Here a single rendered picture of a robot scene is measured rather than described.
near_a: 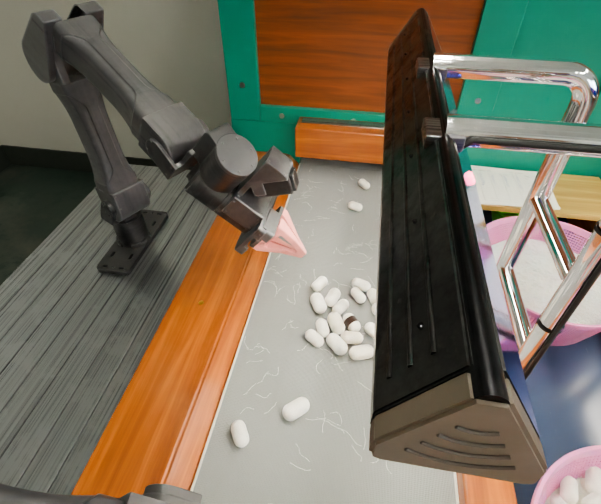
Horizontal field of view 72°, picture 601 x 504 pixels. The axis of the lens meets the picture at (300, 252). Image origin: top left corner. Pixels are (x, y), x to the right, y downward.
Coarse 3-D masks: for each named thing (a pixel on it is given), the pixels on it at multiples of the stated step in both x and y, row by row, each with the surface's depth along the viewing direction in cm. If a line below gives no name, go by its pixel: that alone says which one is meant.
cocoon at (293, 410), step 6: (294, 402) 53; (300, 402) 53; (306, 402) 53; (288, 408) 52; (294, 408) 52; (300, 408) 52; (306, 408) 52; (288, 414) 52; (294, 414) 52; (300, 414) 52; (288, 420) 52
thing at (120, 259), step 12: (132, 216) 83; (144, 216) 94; (156, 216) 94; (120, 228) 83; (132, 228) 83; (144, 228) 86; (156, 228) 91; (120, 240) 86; (132, 240) 85; (144, 240) 87; (108, 252) 85; (120, 252) 85; (132, 252) 85; (144, 252) 87; (108, 264) 83; (120, 264) 83; (132, 264) 83
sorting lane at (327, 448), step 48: (336, 192) 91; (336, 240) 79; (288, 288) 70; (288, 336) 63; (240, 384) 57; (288, 384) 57; (336, 384) 57; (288, 432) 52; (336, 432) 52; (240, 480) 48; (288, 480) 48; (336, 480) 48; (384, 480) 48; (432, 480) 48
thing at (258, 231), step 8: (232, 192) 58; (224, 200) 58; (272, 200) 62; (216, 208) 61; (224, 216) 60; (264, 216) 59; (232, 224) 61; (248, 232) 60; (256, 232) 57; (264, 232) 57; (240, 240) 61; (248, 240) 59; (240, 248) 60
